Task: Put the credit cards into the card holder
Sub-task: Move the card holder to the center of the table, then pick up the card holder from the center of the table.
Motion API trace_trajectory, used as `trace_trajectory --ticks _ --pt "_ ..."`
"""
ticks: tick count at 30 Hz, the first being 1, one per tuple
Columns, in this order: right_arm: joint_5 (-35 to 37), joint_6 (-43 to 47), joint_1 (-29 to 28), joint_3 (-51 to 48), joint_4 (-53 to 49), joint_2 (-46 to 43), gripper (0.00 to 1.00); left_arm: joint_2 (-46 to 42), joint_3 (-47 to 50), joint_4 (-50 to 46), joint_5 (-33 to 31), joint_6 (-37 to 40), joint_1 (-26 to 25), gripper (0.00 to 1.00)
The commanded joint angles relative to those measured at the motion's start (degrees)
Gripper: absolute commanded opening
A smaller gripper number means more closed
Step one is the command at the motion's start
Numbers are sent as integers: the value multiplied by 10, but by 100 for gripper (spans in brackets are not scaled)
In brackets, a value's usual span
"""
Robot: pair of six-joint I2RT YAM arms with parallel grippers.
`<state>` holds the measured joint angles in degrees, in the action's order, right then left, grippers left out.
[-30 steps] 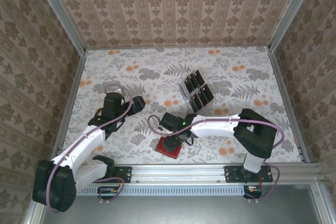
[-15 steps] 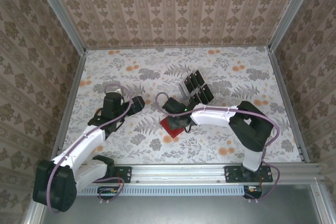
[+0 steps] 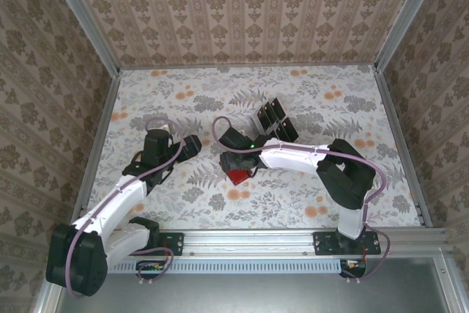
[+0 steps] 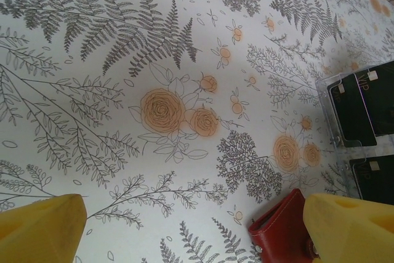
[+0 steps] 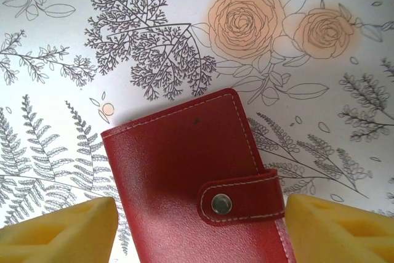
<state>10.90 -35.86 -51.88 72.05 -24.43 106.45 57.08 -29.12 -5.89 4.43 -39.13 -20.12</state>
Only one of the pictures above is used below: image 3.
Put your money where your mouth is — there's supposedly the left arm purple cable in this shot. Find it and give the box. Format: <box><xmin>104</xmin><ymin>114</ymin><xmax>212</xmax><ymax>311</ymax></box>
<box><xmin>60</xmin><ymin>117</ymin><xmax>184</xmax><ymax>298</ymax></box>

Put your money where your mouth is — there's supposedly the aluminium table side rail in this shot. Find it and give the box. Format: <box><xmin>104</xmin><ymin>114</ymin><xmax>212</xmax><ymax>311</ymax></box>
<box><xmin>71</xmin><ymin>70</ymin><xmax>122</xmax><ymax>221</ymax></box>
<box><xmin>375</xmin><ymin>69</ymin><xmax>433</xmax><ymax>228</ymax></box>

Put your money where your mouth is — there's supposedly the red card holder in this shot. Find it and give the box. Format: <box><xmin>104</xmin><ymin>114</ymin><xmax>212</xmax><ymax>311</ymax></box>
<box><xmin>226</xmin><ymin>169</ymin><xmax>254</xmax><ymax>187</ymax></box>

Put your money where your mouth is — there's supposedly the grey metal panel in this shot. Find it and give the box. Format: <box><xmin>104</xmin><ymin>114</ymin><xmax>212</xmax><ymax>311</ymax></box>
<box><xmin>54</xmin><ymin>257</ymin><xmax>454</xmax><ymax>313</ymax></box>

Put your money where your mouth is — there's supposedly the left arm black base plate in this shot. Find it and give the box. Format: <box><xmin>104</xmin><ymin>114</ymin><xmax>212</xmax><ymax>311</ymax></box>
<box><xmin>157</xmin><ymin>231</ymin><xmax>185</xmax><ymax>257</ymax></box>

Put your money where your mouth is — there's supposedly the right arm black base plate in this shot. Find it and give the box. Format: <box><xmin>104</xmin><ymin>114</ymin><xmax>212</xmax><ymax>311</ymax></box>
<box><xmin>313</xmin><ymin>231</ymin><xmax>382</xmax><ymax>257</ymax></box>

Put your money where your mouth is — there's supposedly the aluminium table back rail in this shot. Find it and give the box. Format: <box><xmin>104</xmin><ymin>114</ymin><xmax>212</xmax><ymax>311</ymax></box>
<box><xmin>119</xmin><ymin>65</ymin><xmax>378</xmax><ymax>71</ymax></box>

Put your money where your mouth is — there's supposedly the small controller board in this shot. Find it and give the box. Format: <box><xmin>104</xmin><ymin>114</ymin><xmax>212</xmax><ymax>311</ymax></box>
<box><xmin>136</xmin><ymin>259</ymin><xmax>166</xmax><ymax>273</ymax></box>
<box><xmin>339</xmin><ymin>259</ymin><xmax>367</xmax><ymax>278</ymax></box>

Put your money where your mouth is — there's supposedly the slotted grey cable duct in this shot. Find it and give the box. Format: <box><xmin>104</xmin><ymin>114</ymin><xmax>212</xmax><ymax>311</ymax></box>
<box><xmin>108</xmin><ymin>257</ymin><xmax>347</xmax><ymax>276</ymax></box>

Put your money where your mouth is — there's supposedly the aluminium frame post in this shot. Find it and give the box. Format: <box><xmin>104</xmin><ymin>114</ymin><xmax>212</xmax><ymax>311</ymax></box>
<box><xmin>42</xmin><ymin>0</ymin><xmax>122</xmax><ymax>76</ymax></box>
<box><xmin>375</xmin><ymin>0</ymin><xmax>440</xmax><ymax>72</ymax></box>

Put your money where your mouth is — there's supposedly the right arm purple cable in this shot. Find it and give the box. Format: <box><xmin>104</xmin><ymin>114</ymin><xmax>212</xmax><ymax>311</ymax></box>
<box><xmin>212</xmin><ymin>117</ymin><xmax>391</xmax><ymax>284</ymax></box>

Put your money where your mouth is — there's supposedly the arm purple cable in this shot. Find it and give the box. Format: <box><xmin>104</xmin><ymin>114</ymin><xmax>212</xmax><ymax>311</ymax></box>
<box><xmin>60</xmin><ymin>117</ymin><xmax>184</xmax><ymax>298</ymax></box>
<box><xmin>212</xmin><ymin>117</ymin><xmax>391</xmax><ymax>284</ymax></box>

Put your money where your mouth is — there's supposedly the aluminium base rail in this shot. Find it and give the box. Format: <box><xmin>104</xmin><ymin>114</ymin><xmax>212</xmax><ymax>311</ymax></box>
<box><xmin>157</xmin><ymin>228</ymin><xmax>450</xmax><ymax>257</ymax></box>

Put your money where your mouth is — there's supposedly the aluminium front frame bar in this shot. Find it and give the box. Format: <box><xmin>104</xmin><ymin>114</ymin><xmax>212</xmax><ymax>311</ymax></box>
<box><xmin>434</xmin><ymin>256</ymin><xmax>465</xmax><ymax>313</ymax></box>
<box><xmin>32</xmin><ymin>279</ymin><xmax>65</xmax><ymax>313</ymax></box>

